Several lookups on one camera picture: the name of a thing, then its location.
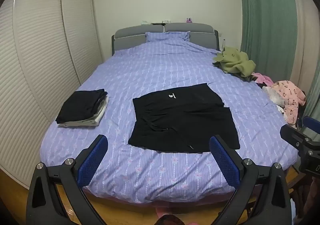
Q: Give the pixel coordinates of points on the green curtain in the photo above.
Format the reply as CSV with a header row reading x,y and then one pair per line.
x,y
267,20

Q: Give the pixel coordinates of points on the pink patterned garment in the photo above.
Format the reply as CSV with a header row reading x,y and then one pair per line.
x,y
287,95

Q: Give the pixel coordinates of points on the grey padded headboard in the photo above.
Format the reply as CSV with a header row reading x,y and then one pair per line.
x,y
130,36

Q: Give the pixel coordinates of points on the olive green garment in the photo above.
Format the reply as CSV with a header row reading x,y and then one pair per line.
x,y
235,63

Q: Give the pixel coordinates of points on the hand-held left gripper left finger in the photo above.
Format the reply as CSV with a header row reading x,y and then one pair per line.
x,y
93,157

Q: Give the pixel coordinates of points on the plain pink garment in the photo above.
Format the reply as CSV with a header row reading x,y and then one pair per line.
x,y
262,78

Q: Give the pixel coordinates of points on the bed with purple sheet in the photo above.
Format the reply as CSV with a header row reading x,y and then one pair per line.
x,y
160,70

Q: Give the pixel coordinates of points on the black t-shirt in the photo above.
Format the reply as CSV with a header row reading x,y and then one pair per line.
x,y
183,120

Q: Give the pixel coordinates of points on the beige curtain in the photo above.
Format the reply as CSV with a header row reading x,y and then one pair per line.
x,y
306,35

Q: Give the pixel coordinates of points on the purple pillow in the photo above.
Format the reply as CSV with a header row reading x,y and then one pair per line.
x,y
167,35

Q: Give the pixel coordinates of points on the stack of folded clothes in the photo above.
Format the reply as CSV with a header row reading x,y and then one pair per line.
x,y
81,105

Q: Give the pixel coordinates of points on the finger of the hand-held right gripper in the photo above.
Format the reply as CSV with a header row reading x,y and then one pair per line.
x,y
291,133
312,123

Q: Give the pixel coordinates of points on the white louvered wardrobe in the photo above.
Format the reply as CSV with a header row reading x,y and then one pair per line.
x,y
42,60

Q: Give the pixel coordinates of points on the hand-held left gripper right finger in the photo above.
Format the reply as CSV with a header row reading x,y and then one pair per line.
x,y
223,160

